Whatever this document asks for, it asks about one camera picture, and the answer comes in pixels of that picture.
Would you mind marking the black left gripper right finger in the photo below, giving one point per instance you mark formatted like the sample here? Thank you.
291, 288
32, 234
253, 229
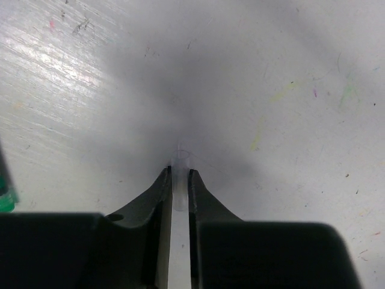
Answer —
203, 206

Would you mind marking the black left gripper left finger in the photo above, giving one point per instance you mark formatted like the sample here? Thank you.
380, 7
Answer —
138, 244

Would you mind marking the clear pen cap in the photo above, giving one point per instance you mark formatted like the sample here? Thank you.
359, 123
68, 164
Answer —
180, 170

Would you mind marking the green capped pen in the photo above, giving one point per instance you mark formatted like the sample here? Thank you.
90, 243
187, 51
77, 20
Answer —
9, 196

